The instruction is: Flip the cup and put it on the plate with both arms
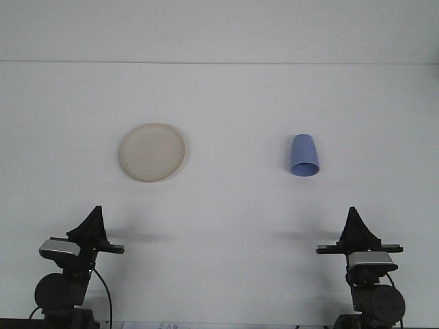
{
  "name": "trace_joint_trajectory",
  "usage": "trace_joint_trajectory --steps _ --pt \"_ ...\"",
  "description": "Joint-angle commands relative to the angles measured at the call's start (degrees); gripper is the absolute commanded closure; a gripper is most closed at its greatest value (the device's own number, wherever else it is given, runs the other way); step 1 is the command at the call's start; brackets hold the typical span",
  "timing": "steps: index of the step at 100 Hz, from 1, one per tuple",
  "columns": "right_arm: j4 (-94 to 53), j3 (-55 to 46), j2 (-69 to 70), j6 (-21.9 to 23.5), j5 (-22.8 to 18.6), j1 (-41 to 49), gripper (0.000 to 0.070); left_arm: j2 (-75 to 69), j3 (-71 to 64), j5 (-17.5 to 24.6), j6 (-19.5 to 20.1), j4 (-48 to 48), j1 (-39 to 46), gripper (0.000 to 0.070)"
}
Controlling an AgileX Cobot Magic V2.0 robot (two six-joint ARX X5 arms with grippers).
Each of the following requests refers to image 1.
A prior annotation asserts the pale round plate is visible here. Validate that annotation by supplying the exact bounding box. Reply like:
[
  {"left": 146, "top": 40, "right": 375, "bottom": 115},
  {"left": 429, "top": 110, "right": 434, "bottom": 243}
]
[{"left": 118, "top": 122, "right": 188, "bottom": 184}]

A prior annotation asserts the pale blue cup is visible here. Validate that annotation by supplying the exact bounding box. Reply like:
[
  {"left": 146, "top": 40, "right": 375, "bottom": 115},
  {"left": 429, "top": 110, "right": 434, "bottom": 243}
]
[{"left": 289, "top": 133, "right": 322, "bottom": 178}]

